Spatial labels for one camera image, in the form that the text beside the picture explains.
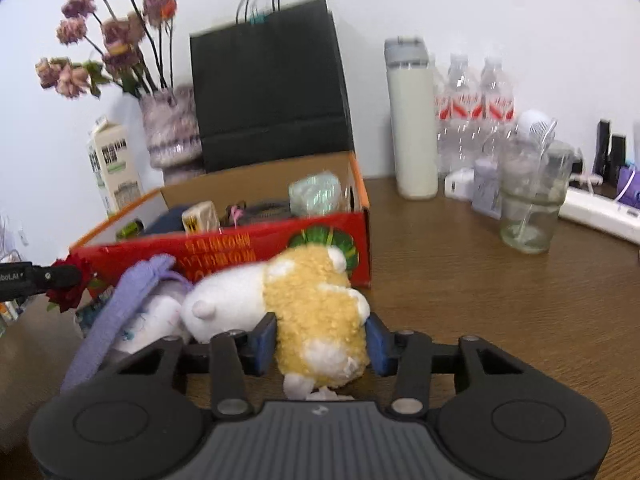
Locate small pale purple box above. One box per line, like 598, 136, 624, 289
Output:
471, 157, 503, 220

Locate small yellow box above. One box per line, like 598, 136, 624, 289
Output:
181, 201, 221, 235

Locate white printed pouch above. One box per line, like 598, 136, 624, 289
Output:
112, 292, 191, 356

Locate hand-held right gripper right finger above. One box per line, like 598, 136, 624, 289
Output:
365, 312, 523, 418

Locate clear water bottle red label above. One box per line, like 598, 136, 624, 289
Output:
442, 52, 483, 181
477, 55, 517, 161
434, 67, 451, 178

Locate wooden desktop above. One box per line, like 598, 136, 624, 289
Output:
0, 175, 640, 480

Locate white milk carton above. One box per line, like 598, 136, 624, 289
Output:
86, 115, 146, 218

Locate black slim bottle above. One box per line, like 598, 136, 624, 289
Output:
607, 134, 628, 183
593, 119, 613, 181

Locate purple knitted cloth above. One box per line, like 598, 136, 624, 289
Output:
60, 254, 193, 396

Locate black paper bag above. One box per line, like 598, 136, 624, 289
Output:
189, 0, 356, 173

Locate white round fan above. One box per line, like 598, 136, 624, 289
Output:
515, 109, 558, 141

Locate red artificial rose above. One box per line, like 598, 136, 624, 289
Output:
46, 253, 106, 313

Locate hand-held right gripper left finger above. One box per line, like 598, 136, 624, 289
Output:
107, 312, 279, 418

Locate clear glass cup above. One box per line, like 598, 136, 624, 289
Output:
500, 135, 576, 255

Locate dried pink roses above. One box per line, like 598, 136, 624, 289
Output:
35, 0, 178, 98

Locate white thermos bottle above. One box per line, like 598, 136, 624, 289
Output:
384, 36, 440, 201

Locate mottled pink vase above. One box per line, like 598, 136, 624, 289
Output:
139, 85, 203, 186

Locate pale green packet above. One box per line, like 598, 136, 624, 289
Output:
288, 170, 343, 218

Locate white charger plug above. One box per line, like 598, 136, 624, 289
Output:
444, 167, 475, 200

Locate white power strip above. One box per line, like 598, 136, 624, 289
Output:
559, 187, 640, 246

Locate purple tissue pack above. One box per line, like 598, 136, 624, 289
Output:
616, 164, 640, 206

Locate yellow and white plush toy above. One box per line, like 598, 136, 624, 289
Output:
180, 242, 372, 401

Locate red cardboard box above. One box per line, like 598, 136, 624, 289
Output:
69, 151, 372, 291

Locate dark blue item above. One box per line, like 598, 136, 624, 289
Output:
142, 206, 201, 236

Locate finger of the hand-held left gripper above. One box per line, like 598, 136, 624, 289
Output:
31, 264, 83, 295

